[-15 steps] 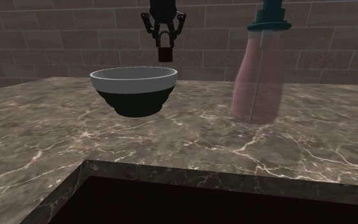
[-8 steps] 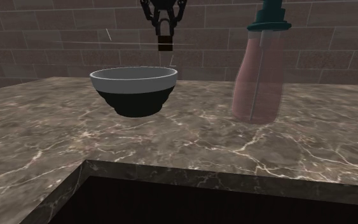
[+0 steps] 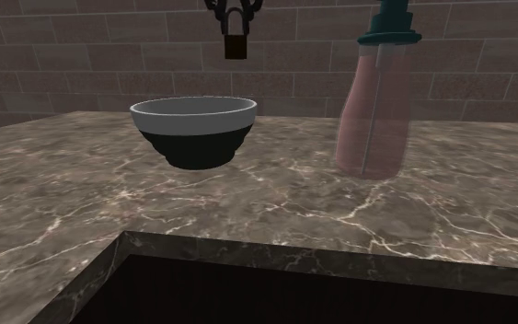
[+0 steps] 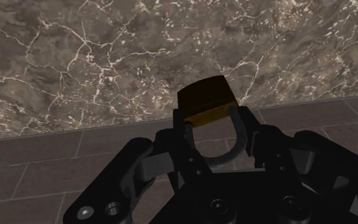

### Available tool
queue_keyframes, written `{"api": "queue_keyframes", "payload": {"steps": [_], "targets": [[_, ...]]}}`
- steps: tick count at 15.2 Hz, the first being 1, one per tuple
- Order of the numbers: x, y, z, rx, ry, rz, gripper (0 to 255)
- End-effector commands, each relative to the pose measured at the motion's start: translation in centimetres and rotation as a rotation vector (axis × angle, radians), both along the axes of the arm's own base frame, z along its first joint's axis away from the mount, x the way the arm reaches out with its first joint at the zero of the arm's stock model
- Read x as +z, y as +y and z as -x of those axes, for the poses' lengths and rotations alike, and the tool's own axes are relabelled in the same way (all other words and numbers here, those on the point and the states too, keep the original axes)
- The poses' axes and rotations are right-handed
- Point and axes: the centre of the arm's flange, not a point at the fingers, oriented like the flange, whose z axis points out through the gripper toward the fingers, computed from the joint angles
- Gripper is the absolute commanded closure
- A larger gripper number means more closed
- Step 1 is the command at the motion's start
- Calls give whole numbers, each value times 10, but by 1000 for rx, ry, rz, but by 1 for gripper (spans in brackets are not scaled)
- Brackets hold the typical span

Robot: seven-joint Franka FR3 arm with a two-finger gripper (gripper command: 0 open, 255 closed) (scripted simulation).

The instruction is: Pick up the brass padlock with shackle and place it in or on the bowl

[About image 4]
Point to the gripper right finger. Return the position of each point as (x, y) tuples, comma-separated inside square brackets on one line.
[(309, 161)]

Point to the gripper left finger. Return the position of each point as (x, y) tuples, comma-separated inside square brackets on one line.
[(126, 173)]

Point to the brass padlock with grey shackle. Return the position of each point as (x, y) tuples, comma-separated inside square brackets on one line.
[(206, 99)]

